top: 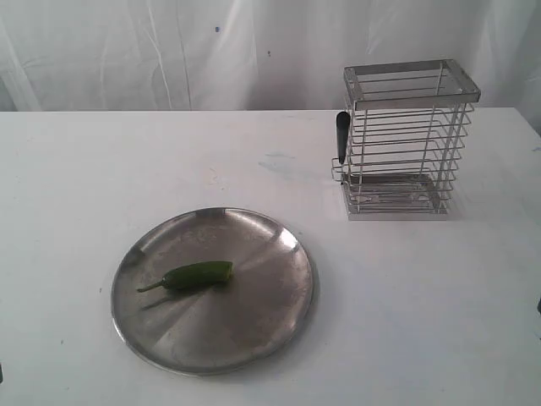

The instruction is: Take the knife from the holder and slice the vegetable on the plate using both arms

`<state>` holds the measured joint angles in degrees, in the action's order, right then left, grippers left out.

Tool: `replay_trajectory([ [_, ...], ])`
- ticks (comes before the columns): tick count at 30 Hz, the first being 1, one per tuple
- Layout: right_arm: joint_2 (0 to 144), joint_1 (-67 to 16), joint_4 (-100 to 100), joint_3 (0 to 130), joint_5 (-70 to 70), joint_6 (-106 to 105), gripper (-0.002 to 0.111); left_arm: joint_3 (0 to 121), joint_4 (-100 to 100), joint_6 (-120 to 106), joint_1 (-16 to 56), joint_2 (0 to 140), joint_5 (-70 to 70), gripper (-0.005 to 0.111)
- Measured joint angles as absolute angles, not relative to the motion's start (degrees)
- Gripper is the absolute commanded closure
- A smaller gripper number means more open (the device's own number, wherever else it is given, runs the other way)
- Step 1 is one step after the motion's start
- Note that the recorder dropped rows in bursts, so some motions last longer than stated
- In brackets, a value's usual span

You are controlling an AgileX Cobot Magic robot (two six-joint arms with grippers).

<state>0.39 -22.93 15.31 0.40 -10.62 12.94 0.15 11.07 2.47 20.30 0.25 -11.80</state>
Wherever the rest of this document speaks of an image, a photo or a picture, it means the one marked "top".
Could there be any black handled knife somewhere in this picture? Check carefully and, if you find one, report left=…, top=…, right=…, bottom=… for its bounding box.
left=336, top=111, right=351, bottom=184

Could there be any green cucumber with stem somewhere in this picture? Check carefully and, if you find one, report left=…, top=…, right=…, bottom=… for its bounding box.
left=137, top=261, right=233, bottom=293

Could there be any round stainless steel plate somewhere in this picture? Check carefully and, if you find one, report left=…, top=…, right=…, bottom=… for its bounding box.
left=111, top=207, right=316, bottom=376

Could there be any steel wire utensil rack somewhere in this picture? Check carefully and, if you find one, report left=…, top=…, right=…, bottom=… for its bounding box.
left=331, top=59, right=481, bottom=220

